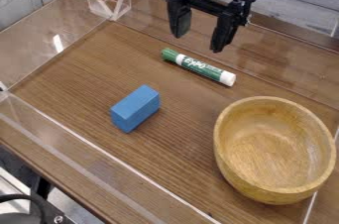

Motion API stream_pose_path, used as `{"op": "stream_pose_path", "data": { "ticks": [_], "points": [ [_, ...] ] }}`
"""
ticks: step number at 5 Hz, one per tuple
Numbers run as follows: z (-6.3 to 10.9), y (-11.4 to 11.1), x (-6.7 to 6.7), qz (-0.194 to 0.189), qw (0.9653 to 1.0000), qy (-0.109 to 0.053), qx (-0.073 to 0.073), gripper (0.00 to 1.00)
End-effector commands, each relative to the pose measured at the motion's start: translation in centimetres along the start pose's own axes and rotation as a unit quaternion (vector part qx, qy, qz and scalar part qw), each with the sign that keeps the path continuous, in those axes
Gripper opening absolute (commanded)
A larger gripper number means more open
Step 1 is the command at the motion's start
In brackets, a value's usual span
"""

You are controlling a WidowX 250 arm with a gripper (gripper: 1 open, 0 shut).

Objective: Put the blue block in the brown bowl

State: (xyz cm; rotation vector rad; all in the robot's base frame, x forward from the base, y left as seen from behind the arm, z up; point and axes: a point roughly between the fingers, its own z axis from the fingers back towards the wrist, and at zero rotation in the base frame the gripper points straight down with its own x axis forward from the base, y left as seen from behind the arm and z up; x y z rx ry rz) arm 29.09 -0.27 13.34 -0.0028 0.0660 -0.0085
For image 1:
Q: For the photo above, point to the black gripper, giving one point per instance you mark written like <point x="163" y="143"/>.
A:
<point x="229" y="9"/>

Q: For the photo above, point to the clear acrylic corner bracket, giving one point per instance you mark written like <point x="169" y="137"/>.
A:
<point x="109" y="9"/>

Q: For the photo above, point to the brown wooden bowl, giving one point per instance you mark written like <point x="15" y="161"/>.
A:
<point x="273" y="149"/>

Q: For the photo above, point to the green Expo marker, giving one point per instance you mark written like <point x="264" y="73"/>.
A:
<point x="200" y="67"/>

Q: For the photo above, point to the blue rectangular block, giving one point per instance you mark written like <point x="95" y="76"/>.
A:
<point x="132" y="110"/>

